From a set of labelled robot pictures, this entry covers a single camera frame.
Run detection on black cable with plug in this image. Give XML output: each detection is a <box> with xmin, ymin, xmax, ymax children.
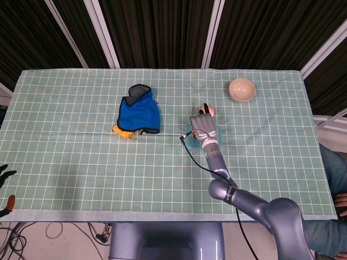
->
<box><xmin>73</xmin><ymin>222</ymin><xmax>112</xmax><ymax>246</ymax></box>

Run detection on thin white frame post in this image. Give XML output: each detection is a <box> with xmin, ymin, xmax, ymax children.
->
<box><xmin>44</xmin><ymin>0</ymin><xmax>89</xmax><ymax>68</ymax></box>

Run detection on pink onion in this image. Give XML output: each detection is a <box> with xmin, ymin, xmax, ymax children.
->
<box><xmin>198</xmin><ymin>103</ymin><xmax>216</xmax><ymax>118</ymax></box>

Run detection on blue-grey robot torso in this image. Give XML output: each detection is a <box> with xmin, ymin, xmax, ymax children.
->
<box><xmin>108</xmin><ymin>222</ymin><xmax>226</xmax><ymax>260</ymax></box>

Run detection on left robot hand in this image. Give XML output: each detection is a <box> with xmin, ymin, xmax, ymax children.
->
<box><xmin>0</xmin><ymin>163</ymin><xmax>18</xmax><ymax>217</ymax></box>

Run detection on teal container lid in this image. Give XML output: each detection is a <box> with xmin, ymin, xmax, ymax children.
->
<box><xmin>186</xmin><ymin>123</ymin><xmax>224</xmax><ymax>150</ymax></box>

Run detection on beige bowl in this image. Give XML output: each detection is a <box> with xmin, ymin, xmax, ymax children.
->
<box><xmin>229</xmin><ymin>77</ymin><xmax>256</xmax><ymax>103</ymax></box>

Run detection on white slanted frame post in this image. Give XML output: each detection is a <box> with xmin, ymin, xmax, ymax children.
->
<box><xmin>300</xmin><ymin>18</ymin><xmax>347</xmax><ymax>80</ymax></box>

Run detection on black floor cable bundle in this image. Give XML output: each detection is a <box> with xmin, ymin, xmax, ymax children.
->
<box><xmin>0</xmin><ymin>222</ymin><xmax>36</xmax><ymax>260</ymax></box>

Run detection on dark pleated curtain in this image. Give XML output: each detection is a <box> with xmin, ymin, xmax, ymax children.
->
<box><xmin>0</xmin><ymin>0</ymin><xmax>347</xmax><ymax>117</ymax></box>

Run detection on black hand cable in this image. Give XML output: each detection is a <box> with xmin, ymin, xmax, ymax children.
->
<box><xmin>179</xmin><ymin>131</ymin><xmax>261</xmax><ymax>260</ymax></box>

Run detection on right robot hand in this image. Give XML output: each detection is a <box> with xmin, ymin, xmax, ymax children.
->
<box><xmin>189</xmin><ymin>102</ymin><xmax>220</xmax><ymax>142</ymax></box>

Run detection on bystander bare hand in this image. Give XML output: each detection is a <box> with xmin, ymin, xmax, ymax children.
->
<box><xmin>335</xmin><ymin>192</ymin><xmax>347</xmax><ymax>217</ymax></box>

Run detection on white metal floor rail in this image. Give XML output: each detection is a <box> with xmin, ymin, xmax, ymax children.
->
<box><xmin>0</xmin><ymin>82</ymin><xmax>13</xmax><ymax>97</ymax></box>
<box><xmin>313</xmin><ymin>108</ymin><xmax>347</xmax><ymax>133</ymax></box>

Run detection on blue cloth with black trim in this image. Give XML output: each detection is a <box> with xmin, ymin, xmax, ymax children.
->
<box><xmin>116</xmin><ymin>83</ymin><xmax>161</xmax><ymax>134</ymax></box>

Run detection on wide white frame post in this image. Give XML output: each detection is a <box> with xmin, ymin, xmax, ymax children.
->
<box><xmin>83</xmin><ymin>0</ymin><xmax>120</xmax><ymax>68</ymax></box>

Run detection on green checked tablecloth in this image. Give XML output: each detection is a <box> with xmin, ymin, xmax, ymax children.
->
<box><xmin>0</xmin><ymin>68</ymin><xmax>338</xmax><ymax>223</ymax></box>

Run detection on person legs in jeans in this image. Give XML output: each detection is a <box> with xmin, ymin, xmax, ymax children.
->
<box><xmin>305</xmin><ymin>142</ymin><xmax>347</xmax><ymax>258</ymax></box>

